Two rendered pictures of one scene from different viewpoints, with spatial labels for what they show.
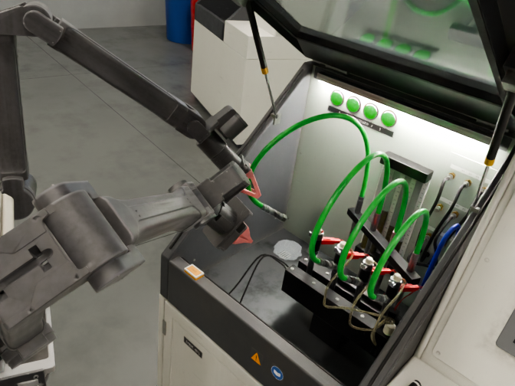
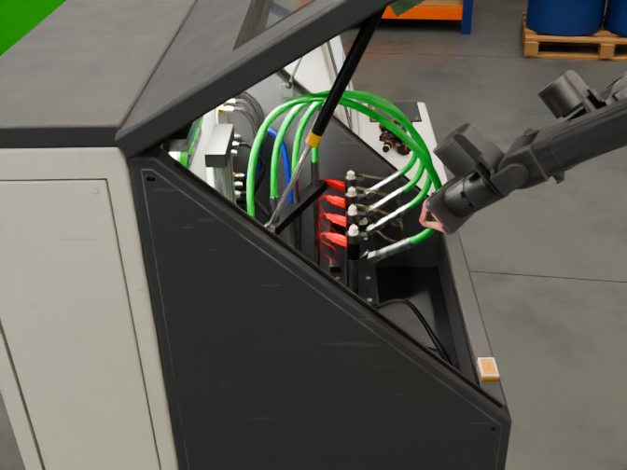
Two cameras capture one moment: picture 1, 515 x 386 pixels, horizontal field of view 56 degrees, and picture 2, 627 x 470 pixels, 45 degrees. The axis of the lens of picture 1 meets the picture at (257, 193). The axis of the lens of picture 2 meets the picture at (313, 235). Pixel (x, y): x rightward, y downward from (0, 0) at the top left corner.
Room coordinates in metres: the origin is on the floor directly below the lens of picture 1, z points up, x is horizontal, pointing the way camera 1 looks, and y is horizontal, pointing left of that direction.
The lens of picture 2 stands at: (1.91, 0.79, 1.89)
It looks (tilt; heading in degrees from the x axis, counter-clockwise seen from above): 31 degrees down; 233
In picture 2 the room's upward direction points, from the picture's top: 2 degrees counter-clockwise
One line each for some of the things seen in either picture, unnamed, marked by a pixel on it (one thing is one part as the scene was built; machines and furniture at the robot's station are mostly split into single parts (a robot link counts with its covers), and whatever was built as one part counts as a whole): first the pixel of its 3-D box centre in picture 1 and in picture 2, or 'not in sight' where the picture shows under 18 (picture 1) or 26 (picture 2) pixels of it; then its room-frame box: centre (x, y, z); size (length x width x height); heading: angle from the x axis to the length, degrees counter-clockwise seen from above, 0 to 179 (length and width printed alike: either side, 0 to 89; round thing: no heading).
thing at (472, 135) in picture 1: (397, 105); (204, 82); (1.28, -0.34, 1.43); 0.54 x 0.03 x 0.02; 51
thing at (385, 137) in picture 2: not in sight; (397, 132); (0.49, -0.66, 1.01); 0.23 x 0.11 x 0.06; 51
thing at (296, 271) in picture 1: (338, 313); (352, 285); (1.00, -0.27, 0.91); 0.34 x 0.10 x 0.15; 51
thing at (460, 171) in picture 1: (453, 213); (230, 143); (1.12, -0.53, 1.20); 0.13 x 0.03 x 0.31; 51
